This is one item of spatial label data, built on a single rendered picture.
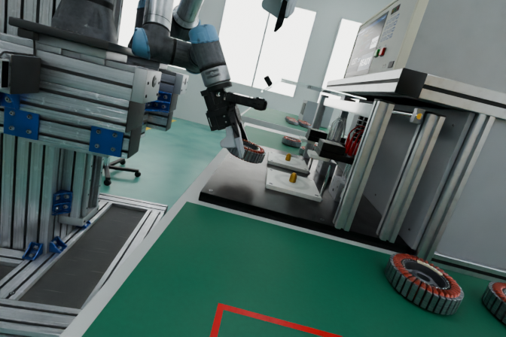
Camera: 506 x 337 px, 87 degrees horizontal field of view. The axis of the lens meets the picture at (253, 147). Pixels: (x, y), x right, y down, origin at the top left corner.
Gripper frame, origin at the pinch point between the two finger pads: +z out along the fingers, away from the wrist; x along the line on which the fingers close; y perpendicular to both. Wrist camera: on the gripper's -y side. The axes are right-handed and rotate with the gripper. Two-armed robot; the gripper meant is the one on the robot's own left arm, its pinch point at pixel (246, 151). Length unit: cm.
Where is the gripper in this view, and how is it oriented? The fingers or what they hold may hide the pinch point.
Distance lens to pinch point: 76.3
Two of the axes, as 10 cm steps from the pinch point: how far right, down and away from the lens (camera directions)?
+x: -0.7, 2.1, -9.8
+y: -9.6, 2.6, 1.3
